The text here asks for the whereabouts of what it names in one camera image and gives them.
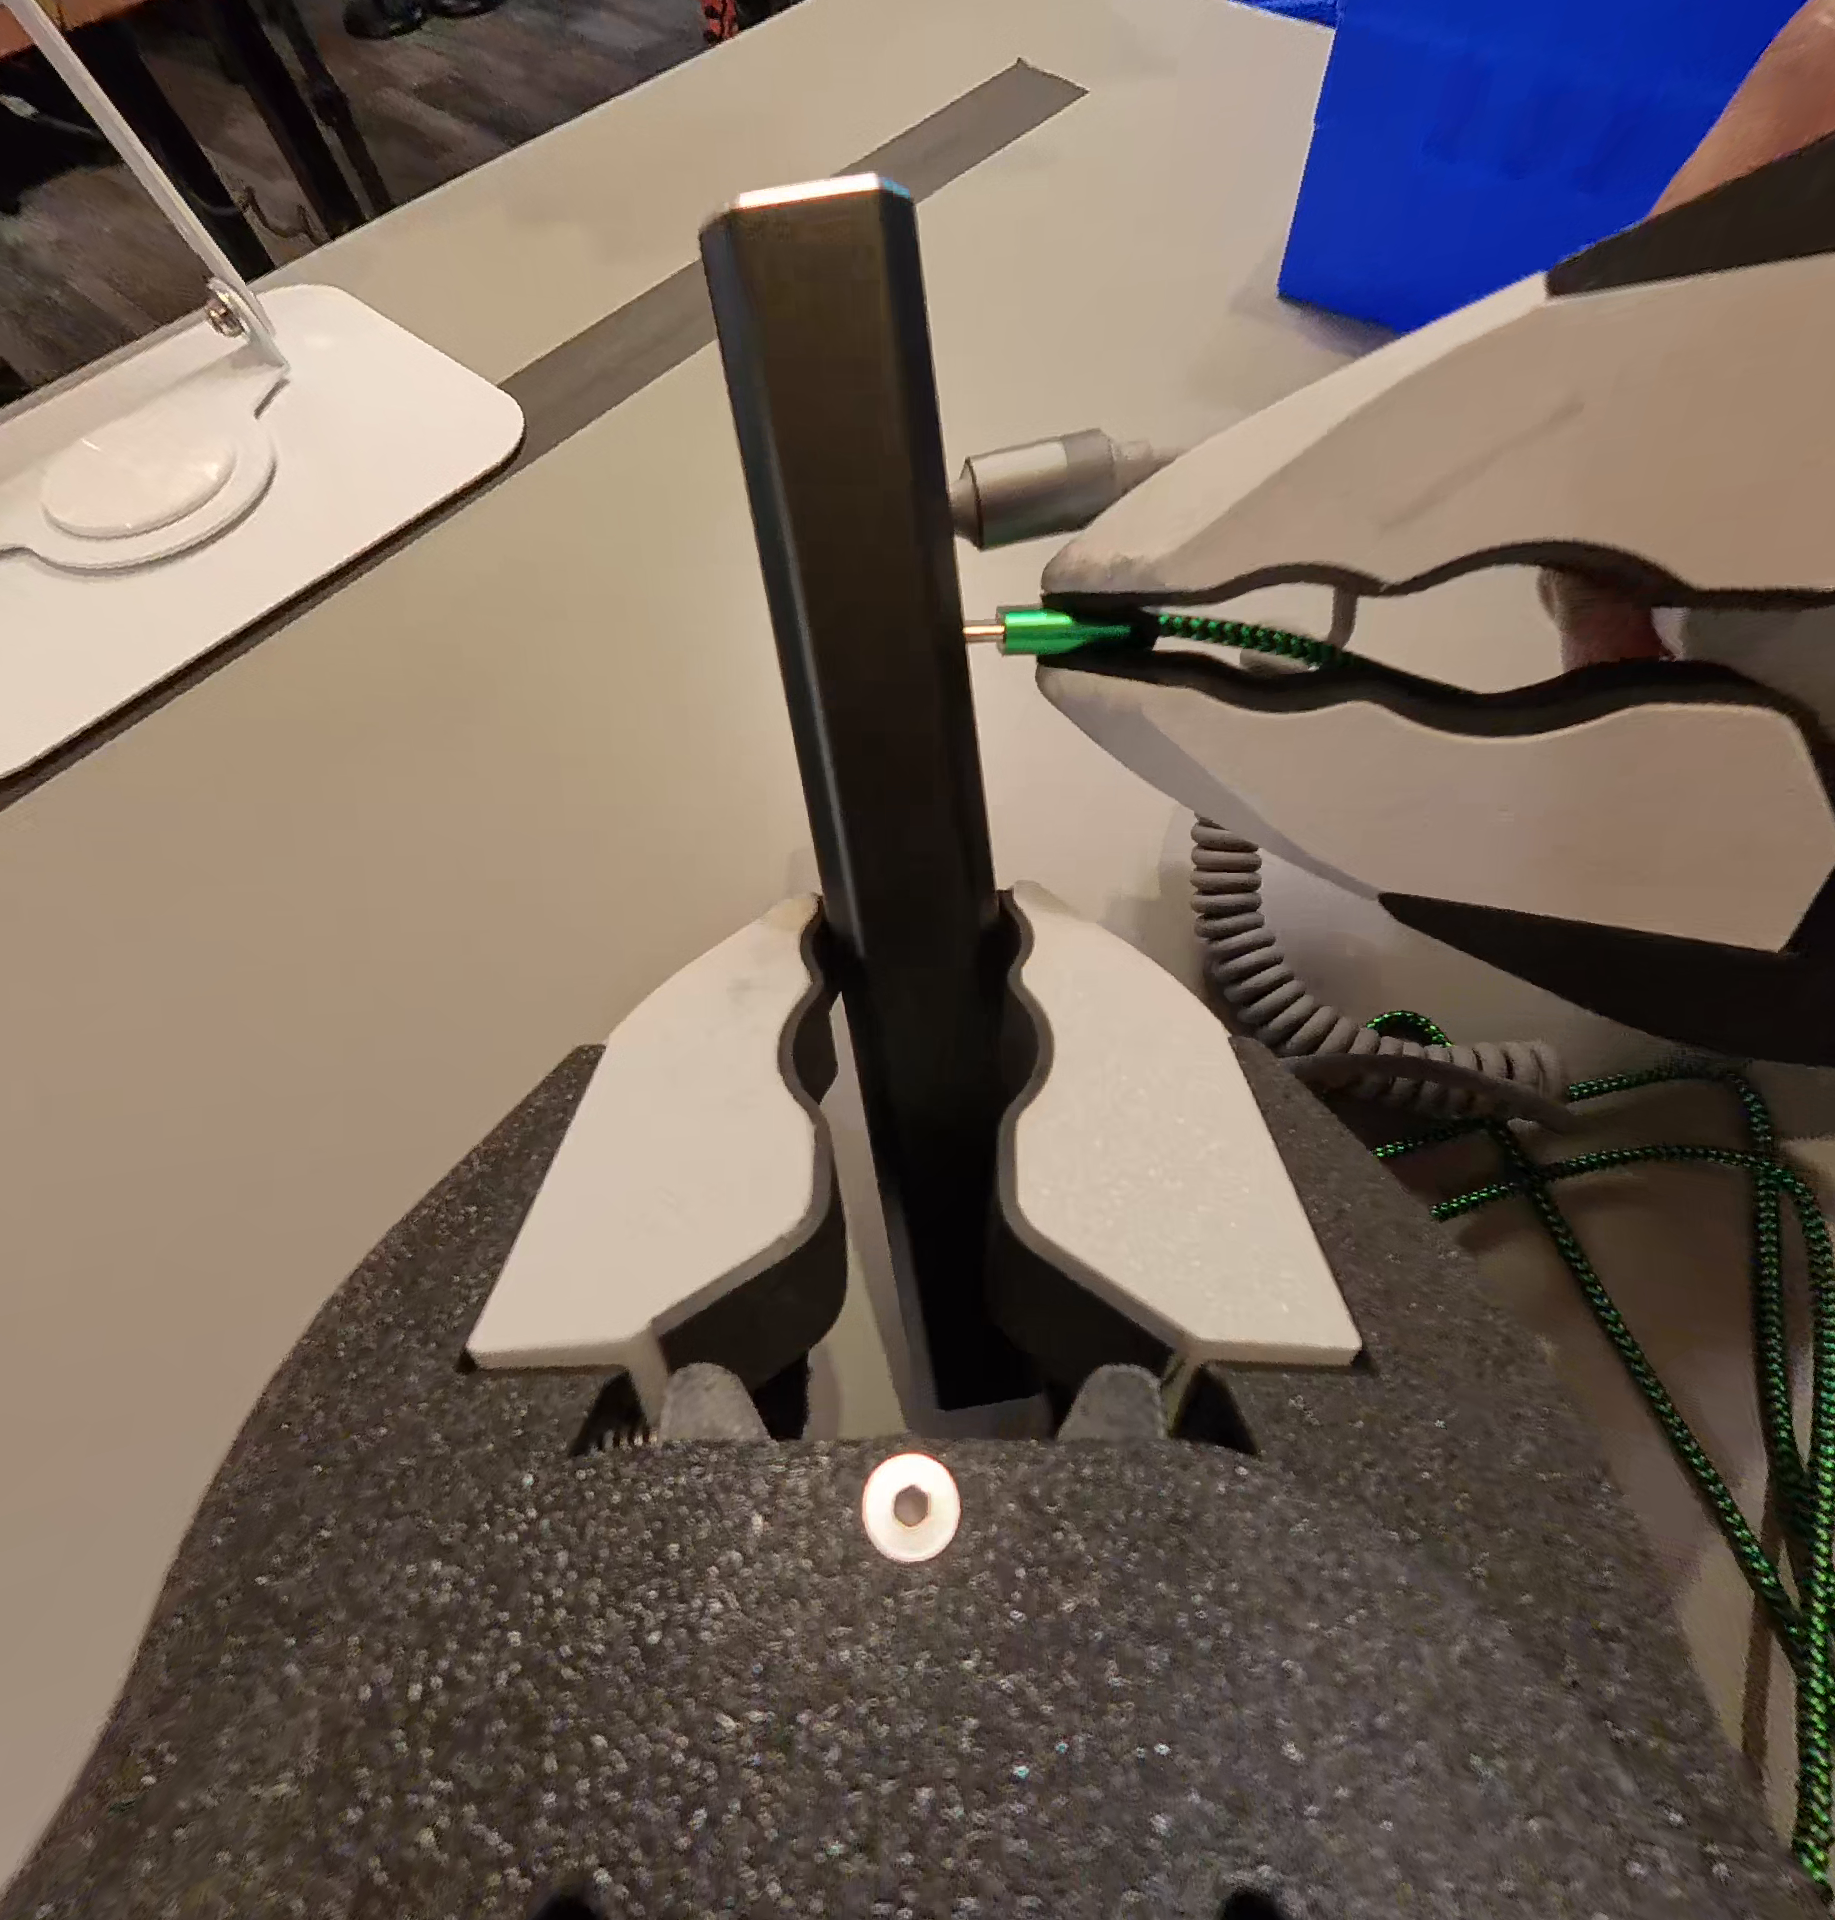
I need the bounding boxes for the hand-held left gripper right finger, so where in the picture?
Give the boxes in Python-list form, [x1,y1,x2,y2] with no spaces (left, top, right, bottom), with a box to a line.
[996,883,1370,1410]

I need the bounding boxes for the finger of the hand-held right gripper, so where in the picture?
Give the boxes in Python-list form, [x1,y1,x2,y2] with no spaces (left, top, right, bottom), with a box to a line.
[1038,657,1835,958]
[1040,240,1835,616]

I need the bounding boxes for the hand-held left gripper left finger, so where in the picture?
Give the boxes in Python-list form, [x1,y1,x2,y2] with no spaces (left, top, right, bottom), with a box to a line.
[468,894,851,1395]

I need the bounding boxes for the green braided cable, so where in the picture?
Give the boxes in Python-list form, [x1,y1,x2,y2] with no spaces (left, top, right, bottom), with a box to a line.
[962,602,1835,1894]

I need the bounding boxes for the grey cable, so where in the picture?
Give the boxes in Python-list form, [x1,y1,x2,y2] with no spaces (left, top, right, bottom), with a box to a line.
[948,425,1582,1138]

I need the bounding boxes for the black USB hub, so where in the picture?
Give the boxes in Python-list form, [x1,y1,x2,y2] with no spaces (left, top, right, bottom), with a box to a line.
[699,172,1044,1414]

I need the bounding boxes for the person's right hand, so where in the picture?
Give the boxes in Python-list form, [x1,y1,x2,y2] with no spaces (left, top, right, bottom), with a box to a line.
[1649,0,1835,213]

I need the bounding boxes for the blue bin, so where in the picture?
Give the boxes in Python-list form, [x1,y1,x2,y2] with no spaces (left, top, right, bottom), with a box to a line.
[1278,0,1819,334]

